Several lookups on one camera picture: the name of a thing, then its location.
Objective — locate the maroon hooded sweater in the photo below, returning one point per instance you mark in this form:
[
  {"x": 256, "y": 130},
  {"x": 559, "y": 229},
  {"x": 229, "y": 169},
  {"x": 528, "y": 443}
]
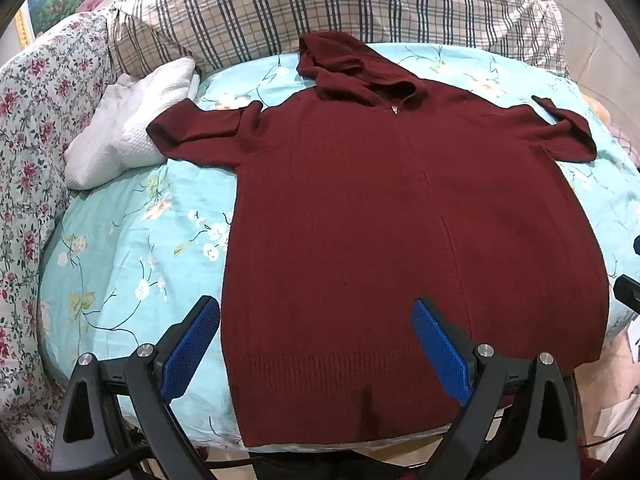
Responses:
[{"x": 350, "y": 210}]

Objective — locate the white paper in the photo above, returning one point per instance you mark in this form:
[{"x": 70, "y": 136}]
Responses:
[{"x": 617, "y": 420}]

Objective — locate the pink floral quilt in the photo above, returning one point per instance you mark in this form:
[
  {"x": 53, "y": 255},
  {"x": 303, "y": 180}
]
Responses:
[{"x": 30, "y": 160}]

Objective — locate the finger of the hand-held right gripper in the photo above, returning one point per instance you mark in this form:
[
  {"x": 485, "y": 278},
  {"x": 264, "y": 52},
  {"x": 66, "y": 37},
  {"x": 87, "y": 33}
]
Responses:
[{"x": 627, "y": 291}]

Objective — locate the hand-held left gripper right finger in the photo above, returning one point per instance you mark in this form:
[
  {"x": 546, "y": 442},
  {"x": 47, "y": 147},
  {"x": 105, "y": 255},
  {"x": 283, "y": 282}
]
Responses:
[{"x": 440, "y": 350}]

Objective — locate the light blue floral bedsheet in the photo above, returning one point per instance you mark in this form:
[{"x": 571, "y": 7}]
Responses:
[{"x": 125, "y": 260}]

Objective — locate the plaid quilt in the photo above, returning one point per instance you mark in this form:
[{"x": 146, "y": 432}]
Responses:
[{"x": 300, "y": 0}]

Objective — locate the white textured cloth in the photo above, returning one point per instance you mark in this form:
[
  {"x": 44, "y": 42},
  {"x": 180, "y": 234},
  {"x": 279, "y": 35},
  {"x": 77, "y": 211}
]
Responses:
[{"x": 115, "y": 130}]

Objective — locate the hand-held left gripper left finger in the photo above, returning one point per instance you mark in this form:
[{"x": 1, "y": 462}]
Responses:
[{"x": 192, "y": 345}]

